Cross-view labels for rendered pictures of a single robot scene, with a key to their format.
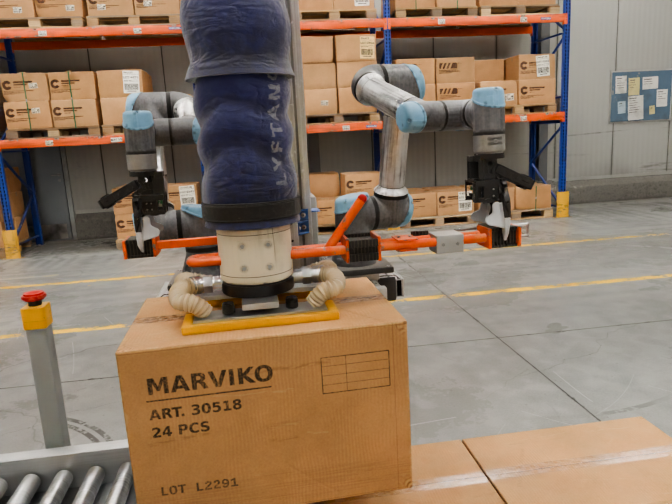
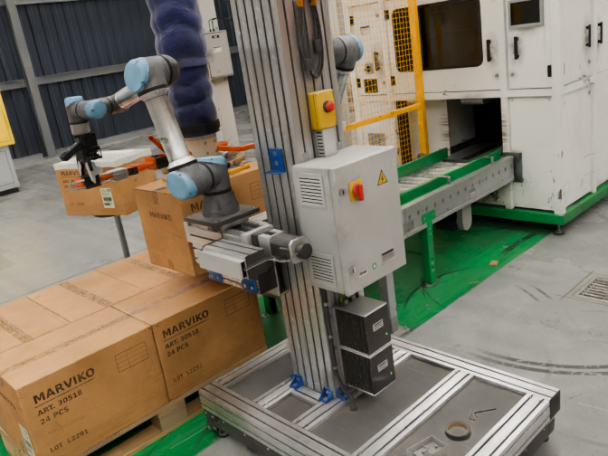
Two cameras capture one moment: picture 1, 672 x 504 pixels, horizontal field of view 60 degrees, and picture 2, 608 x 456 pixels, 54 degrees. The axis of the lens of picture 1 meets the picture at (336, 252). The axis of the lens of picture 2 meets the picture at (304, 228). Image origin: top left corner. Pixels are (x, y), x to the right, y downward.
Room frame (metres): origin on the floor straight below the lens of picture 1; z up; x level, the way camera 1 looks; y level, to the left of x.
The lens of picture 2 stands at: (4.05, -1.09, 1.67)
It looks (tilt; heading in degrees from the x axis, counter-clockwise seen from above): 18 degrees down; 146
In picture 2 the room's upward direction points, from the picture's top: 9 degrees counter-clockwise
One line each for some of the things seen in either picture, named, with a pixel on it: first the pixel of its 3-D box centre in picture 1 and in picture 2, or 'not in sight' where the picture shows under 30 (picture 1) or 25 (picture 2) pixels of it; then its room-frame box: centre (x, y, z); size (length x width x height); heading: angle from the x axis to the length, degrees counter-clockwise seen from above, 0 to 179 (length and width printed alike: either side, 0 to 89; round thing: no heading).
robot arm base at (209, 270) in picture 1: (204, 259); not in sight; (1.86, 0.43, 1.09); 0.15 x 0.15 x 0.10
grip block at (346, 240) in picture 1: (360, 246); (157, 161); (1.37, -0.06, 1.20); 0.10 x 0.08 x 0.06; 9
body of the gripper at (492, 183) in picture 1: (486, 178); (86, 147); (1.42, -0.38, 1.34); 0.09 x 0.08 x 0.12; 99
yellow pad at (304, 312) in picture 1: (260, 310); not in sight; (1.24, 0.17, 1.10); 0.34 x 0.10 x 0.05; 99
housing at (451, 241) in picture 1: (445, 241); (117, 174); (1.40, -0.27, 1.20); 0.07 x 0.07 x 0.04; 9
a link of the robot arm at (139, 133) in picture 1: (139, 132); not in sight; (1.55, 0.50, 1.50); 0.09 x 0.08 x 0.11; 13
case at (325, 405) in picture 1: (269, 385); (213, 213); (1.33, 0.18, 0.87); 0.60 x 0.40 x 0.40; 99
